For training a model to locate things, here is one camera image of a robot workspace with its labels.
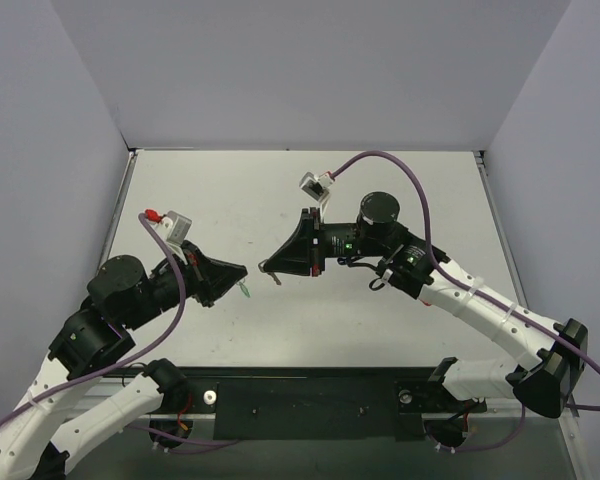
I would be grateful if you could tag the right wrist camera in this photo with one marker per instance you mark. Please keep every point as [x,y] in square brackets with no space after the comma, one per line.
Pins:
[318,188]

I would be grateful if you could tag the silver key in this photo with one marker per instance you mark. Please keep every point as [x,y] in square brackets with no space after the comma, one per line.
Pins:
[275,278]

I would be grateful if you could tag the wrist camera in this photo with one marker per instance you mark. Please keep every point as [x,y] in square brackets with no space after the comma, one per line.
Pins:
[172,228]
[318,188]

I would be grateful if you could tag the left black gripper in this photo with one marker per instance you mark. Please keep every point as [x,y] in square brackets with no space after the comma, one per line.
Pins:
[200,275]

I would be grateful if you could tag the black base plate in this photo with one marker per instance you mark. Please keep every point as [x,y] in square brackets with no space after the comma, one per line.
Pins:
[315,403]

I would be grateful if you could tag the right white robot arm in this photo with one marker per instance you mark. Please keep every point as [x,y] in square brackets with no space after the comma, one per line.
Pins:
[539,371]

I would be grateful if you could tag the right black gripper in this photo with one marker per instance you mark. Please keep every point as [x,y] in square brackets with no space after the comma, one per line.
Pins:
[315,242]

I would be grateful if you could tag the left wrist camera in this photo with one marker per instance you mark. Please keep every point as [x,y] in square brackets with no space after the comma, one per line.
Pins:
[172,228]

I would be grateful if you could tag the green key tag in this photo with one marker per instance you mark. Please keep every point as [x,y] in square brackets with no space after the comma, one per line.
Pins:
[244,289]

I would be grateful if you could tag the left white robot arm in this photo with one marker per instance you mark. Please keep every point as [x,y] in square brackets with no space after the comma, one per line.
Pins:
[40,442]

